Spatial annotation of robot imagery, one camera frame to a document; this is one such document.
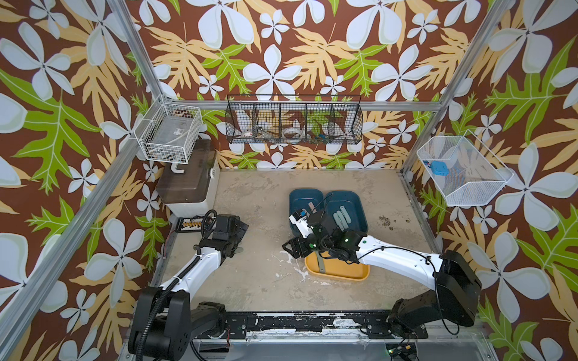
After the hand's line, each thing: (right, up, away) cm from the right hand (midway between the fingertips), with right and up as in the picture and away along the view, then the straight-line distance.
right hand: (287, 242), depth 78 cm
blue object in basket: (+60, +27, +8) cm, 66 cm away
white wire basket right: (+67, +27, +5) cm, 72 cm away
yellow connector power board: (-44, +3, +20) cm, 48 cm away
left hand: (-19, +3, +11) cm, 22 cm away
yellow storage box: (+19, -12, +8) cm, 24 cm away
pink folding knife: (+12, +11, +26) cm, 30 cm away
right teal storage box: (+31, +10, +25) cm, 41 cm away
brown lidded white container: (-42, +19, +17) cm, 49 cm away
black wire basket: (+3, +51, +20) cm, 54 cm away
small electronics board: (+39, -36, -5) cm, 53 cm away
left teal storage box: (+6, +15, +24) cm, 29 cm away
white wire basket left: (-46, +41, +7) cm, 62 cm away
